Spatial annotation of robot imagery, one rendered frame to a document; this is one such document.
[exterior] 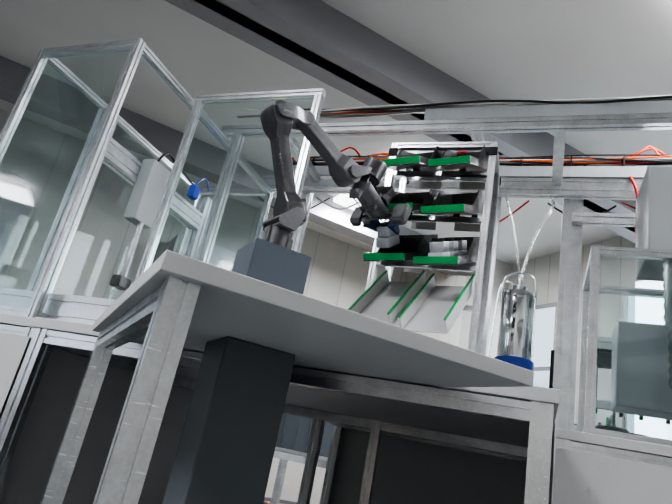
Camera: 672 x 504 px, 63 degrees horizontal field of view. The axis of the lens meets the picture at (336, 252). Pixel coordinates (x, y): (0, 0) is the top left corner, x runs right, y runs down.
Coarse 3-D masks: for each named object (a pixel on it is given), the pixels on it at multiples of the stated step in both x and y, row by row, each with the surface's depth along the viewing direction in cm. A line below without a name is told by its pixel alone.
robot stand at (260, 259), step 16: (256, 240) 123; (240, 256) 130; (256, 256) 122; (272, 256) 124; (288, 256) 126; (304, 256) 128; (240, 272) 126; (256, 272) 121; (272, 272) 123; (288, 272) 125; (304, 272) 127; (288, 288) 124
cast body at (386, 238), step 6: (384, 222) 162; (378, 228) 161; (384, 228) 160; (378, 234) 162; (384, 234) 160; (390, 234) 160; (396, 234) 163; (378, 240) 161; (384, 240) 159; (390, 240) 160; (396, 240) 162; (378, 246) 161; (384, 246) 160; (390, 246) 160
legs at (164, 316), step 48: (192, 288) 77; (96, 384) 143; (144, 384) 71; (240, 384) 113; (288, 384) 118; (144, 432) 70; (192, 432) 113; (240, 432) 111; (48, 480) 135; (144, 480) 69; (192, 480) 105; (240, 480) 109
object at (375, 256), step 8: (400, 240) 185; (408, 240) 185; (416, 240) 184; (424, 240) 170; (384, 248) 175; (392, 248) 180; (400, 248) 185; (408, 248) 185; (416, 248) 184; (424, 248) 170; (368, 256) 162; (376, 256) 161; (384, 256) 159; (392, 256) 158; (400, 256) 157; (408, 256) 159
